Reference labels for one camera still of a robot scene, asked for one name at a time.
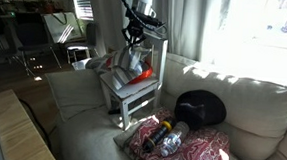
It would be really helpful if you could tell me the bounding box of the white metal stool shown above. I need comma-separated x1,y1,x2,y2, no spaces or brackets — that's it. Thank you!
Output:
64,43,92,67

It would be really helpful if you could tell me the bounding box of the black hat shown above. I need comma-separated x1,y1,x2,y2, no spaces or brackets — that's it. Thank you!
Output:
173,88,229,133

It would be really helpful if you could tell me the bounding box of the light wooden table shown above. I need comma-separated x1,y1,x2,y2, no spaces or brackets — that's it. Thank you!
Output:
0,88,64,160

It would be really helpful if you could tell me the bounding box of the small white wooden chair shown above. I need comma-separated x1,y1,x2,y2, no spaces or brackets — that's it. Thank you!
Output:
95,26,171,132

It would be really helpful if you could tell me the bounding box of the white sheer curtain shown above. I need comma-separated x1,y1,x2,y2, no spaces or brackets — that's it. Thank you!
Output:
148,0,235,64

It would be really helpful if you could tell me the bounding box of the black floor cable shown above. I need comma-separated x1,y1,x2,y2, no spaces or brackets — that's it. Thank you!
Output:
13,96,55,149

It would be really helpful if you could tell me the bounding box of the white shopping bag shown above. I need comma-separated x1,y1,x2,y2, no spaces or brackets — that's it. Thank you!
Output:
40,10,85,46

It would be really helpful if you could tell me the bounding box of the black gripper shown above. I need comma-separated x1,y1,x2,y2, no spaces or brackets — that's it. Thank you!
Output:
119,19,149,53

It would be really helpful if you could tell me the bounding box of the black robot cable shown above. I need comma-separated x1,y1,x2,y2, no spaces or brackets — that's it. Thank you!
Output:
111,0,170,35

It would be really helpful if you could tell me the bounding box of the red bowl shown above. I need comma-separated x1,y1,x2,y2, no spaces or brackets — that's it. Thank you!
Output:
104,55,155,88

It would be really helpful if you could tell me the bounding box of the white fabric sofa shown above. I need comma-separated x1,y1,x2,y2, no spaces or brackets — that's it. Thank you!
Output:
39,44,287,160

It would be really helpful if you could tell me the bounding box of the grey white striped towel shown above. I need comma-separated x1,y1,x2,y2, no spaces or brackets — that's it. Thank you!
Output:
104,43,154,93

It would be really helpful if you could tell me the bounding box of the black office chair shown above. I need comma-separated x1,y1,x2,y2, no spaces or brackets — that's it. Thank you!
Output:
11,11,66,70

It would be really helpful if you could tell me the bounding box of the clear plastic water bottle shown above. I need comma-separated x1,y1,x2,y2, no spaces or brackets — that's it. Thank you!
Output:
159,119,191,160

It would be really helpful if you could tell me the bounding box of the grey white lattice pillow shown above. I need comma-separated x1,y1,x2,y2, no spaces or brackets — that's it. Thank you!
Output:
84,50,114,77

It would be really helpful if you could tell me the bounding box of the white window blind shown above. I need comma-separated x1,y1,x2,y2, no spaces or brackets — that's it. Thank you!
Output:
68,0,96,22

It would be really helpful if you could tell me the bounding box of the grey upholstered chair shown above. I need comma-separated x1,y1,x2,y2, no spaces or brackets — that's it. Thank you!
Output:
83,20,102,59

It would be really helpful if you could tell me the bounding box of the black bottle with yellow band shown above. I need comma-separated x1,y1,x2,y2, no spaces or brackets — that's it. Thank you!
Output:
141,115,177,156

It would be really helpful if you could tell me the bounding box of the white loose sofa cushion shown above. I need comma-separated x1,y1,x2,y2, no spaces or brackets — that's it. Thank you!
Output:
42,66,109,125

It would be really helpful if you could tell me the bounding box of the pink patterned pillow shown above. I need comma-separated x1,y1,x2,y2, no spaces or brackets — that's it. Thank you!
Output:
128,105,234,160

